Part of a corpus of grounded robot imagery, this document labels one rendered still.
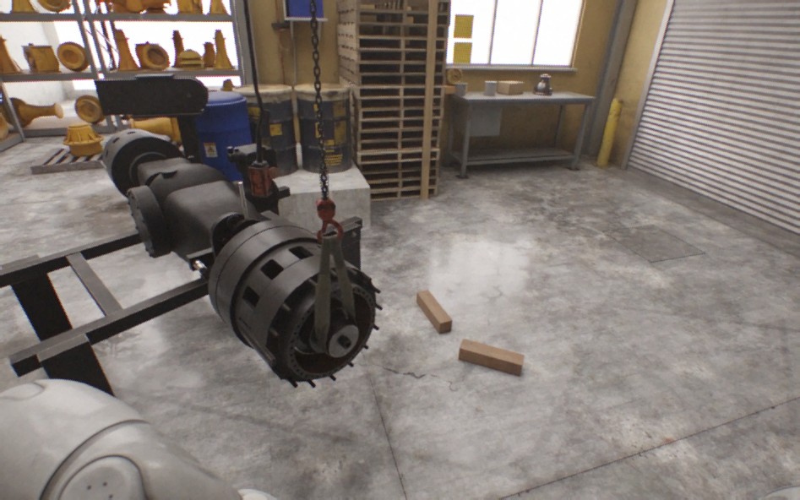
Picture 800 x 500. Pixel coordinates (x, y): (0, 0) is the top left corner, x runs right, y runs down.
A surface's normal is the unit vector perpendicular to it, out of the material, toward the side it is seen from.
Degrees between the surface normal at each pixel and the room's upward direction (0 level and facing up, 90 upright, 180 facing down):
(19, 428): 17
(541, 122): 90
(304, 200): 90
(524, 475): 0
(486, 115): 90
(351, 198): 90
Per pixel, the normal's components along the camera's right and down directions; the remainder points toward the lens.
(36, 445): -0.07, -0.70
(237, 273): -0.52, -0.36
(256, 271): -0.39, -0.54
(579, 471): 0.03, -0.87
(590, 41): 0.29, 0.47
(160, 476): 0.78, -0.62
